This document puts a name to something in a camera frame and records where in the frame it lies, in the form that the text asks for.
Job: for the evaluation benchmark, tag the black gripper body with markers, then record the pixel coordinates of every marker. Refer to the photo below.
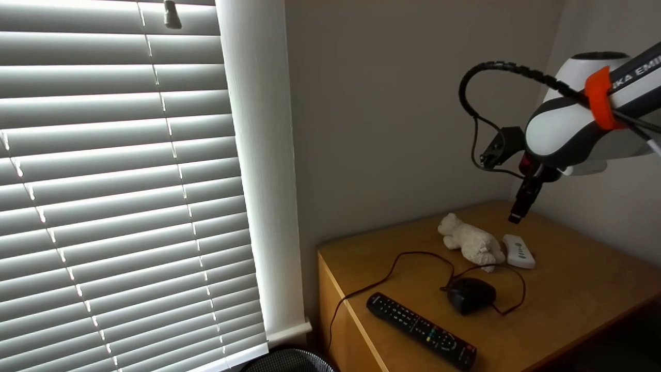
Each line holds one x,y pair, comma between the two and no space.
540,172

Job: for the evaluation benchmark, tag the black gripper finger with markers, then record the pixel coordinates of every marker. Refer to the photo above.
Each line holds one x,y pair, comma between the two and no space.
524,202

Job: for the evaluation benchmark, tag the white fluffy teddy bear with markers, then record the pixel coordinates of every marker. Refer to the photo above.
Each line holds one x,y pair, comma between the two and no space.
476,240

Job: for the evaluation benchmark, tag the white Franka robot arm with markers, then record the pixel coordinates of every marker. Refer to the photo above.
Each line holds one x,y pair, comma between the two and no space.
559,131

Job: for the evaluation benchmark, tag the small white remote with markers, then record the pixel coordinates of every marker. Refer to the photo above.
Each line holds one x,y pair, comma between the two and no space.
519,253

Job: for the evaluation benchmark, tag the black round device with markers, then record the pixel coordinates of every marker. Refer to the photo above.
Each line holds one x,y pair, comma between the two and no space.
472,294

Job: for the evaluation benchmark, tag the wooden dresser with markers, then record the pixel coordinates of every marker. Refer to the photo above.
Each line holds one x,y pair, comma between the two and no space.
585,295

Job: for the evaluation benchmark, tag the black tv remote control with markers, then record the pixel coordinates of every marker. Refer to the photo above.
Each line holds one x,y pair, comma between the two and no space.
421,329

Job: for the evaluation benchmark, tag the black trash bin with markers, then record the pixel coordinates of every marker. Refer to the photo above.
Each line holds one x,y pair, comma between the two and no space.
289,362

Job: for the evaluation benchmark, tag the white horizontal window blinds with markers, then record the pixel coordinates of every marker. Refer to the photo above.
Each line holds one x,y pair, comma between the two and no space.
104,172

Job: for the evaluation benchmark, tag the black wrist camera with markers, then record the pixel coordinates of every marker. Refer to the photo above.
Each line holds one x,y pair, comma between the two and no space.
501,144

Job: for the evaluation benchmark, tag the white window frame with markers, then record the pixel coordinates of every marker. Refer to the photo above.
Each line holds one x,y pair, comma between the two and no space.
265,172

